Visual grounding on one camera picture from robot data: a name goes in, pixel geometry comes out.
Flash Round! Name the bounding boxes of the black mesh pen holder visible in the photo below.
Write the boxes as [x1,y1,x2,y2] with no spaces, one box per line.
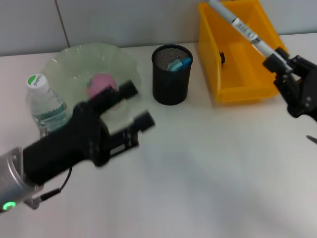
[151,44,194,106]

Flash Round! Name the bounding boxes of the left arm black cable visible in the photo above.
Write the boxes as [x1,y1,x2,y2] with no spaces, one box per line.
[24,126,73,210]

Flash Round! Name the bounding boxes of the yellow plastic bin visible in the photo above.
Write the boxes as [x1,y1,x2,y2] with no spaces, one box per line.
[197,0,289,104]

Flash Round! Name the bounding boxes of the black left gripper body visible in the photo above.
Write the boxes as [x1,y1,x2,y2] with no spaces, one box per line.
[22,101,111,186]

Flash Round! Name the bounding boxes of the green wavy glass fruit plate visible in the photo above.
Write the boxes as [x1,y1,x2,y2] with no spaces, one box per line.
[41,42,142,129]

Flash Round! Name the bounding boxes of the silver ballpoint pen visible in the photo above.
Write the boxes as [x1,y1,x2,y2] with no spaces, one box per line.
[207,0,292,65]

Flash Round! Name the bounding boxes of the blue scissors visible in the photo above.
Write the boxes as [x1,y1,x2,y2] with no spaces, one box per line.
[167,57,193,72]

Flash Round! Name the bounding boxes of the clear green-label water bottle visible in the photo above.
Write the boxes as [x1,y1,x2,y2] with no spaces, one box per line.
[26,73,72,132]

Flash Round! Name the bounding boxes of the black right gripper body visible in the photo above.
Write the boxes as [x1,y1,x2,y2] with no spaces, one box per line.
[284,55,317,122]

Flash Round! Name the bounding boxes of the pink toy peach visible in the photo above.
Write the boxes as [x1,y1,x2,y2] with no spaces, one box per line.
[86,73,118,98]

